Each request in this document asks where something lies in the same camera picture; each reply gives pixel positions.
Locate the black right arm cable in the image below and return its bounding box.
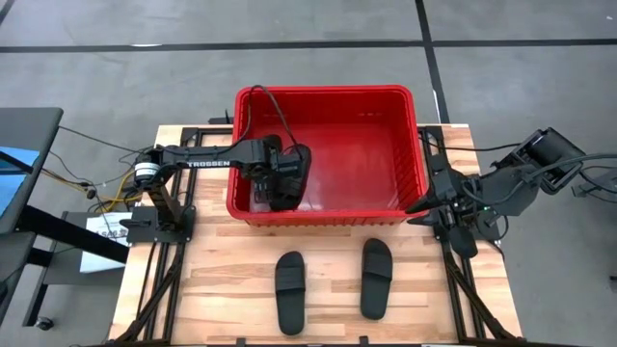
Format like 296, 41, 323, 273
524, 152, 617, 182

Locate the black desk leg frame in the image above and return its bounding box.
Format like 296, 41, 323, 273
16, 204, 130, 265

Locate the black aluminium rig frame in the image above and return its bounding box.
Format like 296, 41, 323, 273
108, 125, 524, 347

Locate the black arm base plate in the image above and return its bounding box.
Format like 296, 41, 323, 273
119, 205, 197, 244

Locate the black rubber slide sandal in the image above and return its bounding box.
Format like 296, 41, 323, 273
275, 250, 307, 337
268, 143, 313, 212
446, 225, 480, 260
360, 237, 394, 321

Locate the thin black cable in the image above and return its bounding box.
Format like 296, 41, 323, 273
417, 136, 523, 153

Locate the blue screen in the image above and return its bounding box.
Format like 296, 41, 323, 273
0, 147, 40, 218

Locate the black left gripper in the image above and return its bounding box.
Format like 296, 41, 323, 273
248, 134, 304, 204

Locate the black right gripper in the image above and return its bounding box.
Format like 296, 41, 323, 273
405, 152, 468, 228

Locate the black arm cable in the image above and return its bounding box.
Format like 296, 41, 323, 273
229, 85, 306, 163
524, 152, 617, 182

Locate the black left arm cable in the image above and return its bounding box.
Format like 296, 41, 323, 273
229, 85, 306, 163

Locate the grey floor plate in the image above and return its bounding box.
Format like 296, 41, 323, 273
45, 211, 131, 285

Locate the grey desk top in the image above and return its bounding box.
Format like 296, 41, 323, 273
0, 106, 65, 235

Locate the large red plastic bin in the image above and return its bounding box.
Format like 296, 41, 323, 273
226, 85, 430, 227

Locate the white printed paper sheet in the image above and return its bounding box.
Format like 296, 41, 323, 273
79, 211, 134, 275

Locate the yellow cable bundle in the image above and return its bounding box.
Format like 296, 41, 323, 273
98, 168, 139, 213

